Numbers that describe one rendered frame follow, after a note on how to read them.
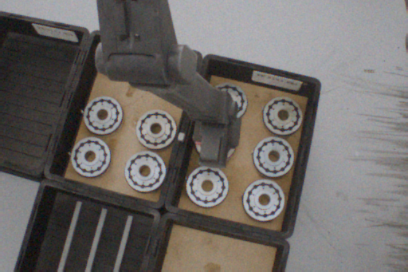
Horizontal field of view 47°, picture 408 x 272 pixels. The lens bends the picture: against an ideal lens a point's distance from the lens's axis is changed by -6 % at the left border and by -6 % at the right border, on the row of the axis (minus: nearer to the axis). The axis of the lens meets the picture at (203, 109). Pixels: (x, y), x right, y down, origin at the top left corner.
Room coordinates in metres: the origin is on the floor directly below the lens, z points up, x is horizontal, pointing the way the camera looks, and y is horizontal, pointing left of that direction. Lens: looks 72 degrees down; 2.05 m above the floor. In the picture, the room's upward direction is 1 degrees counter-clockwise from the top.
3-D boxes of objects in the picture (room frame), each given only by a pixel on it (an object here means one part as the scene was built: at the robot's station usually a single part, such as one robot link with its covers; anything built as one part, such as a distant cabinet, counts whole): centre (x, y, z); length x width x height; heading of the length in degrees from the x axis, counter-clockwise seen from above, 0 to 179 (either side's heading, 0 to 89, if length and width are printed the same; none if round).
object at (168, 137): (0.34, 0.12, 0.86); 0.10 x 0.10 x 0.01
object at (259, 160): (0.26, -0.17, 0.86); 0.10 x 0.10 x 0.01
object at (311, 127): (0.28, -0.10, 0.92); 0.40 x 0.30 x 0.02; 166
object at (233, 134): (0.30, -0.03, 1.00); 0.10 x 0.07 x 0.07; 82
